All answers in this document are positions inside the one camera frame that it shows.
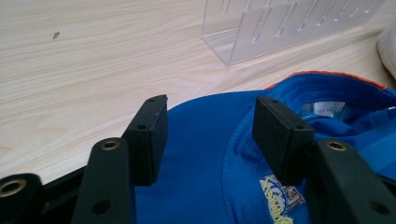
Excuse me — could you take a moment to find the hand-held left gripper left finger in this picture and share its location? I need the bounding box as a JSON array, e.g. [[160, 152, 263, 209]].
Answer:
[[70, 94, 169, 224]]

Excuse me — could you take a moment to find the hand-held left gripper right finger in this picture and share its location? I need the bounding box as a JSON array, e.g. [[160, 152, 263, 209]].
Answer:
[[251, 95, 396, 224]]

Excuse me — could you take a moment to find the clear acrylic rack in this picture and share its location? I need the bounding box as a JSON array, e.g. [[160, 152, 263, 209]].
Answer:
[[201, 0, 387, 68]]

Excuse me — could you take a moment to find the white cloth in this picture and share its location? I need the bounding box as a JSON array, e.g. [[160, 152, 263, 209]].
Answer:
[[376, 20, 396, 80]]

